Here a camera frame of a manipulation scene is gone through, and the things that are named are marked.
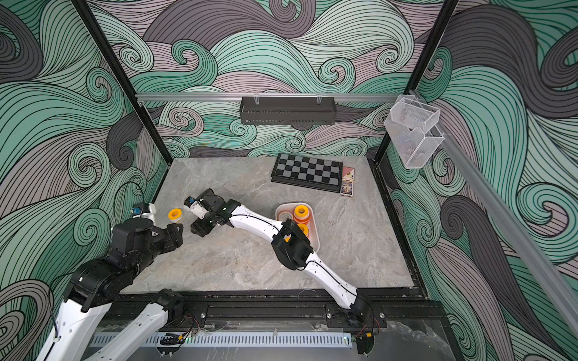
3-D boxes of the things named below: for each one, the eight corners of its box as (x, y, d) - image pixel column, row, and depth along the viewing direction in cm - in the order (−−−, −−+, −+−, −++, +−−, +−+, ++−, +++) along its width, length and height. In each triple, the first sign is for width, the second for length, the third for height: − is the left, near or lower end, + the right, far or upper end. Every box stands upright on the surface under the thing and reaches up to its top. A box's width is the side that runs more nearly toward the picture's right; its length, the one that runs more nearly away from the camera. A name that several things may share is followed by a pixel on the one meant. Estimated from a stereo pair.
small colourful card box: (340, 194, 109) (341, 191, 107) (342, 169, 120) (343, 165, 118) (352, 196, 108) (354, 193, 106) (353, 171, 119) (355, 167, 117)
